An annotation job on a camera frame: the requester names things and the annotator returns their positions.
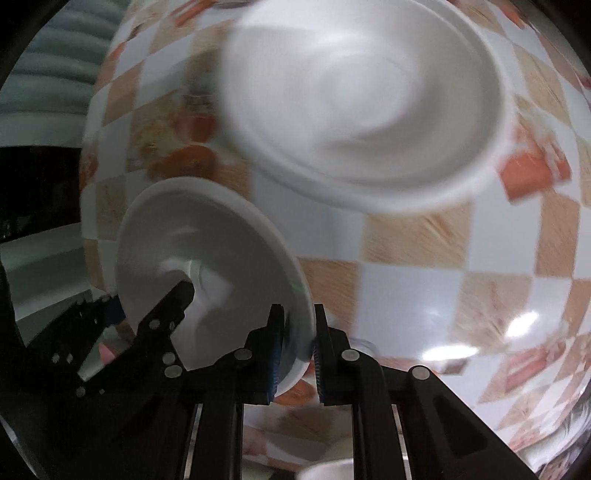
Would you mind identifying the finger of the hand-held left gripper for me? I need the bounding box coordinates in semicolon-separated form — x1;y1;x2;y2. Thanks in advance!
53;295;126;370
131;279;195;386

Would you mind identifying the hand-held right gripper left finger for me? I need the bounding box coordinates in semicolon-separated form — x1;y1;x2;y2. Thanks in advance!
184;304;287;480

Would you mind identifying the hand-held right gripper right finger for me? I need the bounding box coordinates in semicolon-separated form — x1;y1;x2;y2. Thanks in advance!
313;304;539;480

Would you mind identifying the small white foam bowl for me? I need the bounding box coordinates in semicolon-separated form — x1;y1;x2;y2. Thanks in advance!
115;176;317;398

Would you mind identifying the large white foam bowl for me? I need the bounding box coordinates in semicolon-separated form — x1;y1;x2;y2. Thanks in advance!
217;0;516;216

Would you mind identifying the checkered printed tablecloth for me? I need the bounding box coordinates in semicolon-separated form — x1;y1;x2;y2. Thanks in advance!
78;0;591;480

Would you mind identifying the grey-green ribbed sofa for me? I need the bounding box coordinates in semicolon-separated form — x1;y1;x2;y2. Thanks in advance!
0;8;122;149

